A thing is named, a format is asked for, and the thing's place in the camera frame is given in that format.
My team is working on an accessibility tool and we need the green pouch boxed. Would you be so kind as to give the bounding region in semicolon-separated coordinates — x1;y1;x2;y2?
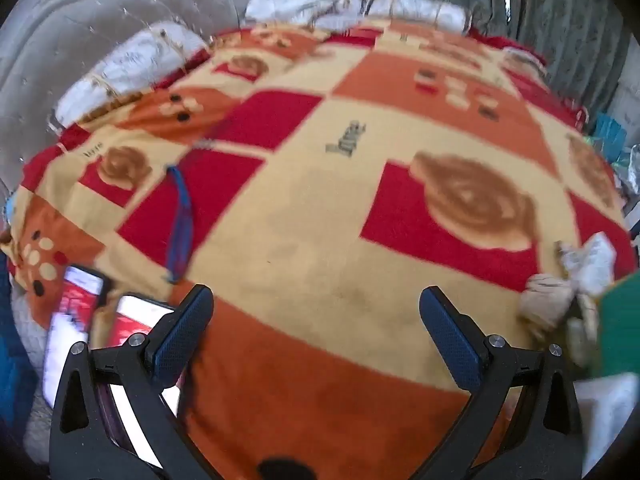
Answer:
597;272;640;378

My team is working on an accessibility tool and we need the white gold-trimmed pillow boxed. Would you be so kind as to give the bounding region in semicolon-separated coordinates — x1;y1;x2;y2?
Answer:
367;0;473;36
50;22;211;126

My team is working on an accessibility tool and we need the blue lanyard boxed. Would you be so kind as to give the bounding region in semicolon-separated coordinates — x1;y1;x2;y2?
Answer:
164;164;193;285

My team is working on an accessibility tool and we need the smartphone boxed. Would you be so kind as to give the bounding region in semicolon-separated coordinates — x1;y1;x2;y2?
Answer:
42;264;113;408
97;292;181;468

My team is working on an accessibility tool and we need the rose printed checkered blanket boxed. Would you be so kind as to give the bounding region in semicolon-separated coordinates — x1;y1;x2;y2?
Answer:
0;15;640;480

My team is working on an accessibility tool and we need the beige tissue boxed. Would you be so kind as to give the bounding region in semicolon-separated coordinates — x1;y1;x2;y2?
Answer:
520;274;576;333

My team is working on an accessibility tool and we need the crumpled white paper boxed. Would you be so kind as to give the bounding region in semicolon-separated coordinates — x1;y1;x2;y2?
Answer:
555;232;618;293

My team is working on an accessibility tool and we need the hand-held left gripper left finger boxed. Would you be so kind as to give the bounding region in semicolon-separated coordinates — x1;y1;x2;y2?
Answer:
49;284;215;480

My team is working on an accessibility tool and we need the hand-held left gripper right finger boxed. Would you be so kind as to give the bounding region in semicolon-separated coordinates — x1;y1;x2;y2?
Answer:
415;286;583;480

